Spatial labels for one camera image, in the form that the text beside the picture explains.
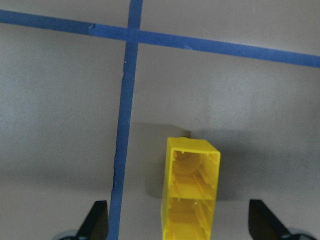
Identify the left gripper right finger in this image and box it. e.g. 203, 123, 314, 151
248, 199, 288, 240

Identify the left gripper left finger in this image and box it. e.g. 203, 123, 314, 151
77, 200, 109, 240

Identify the yellow toy block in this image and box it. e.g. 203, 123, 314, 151
160, 137, 221, 240

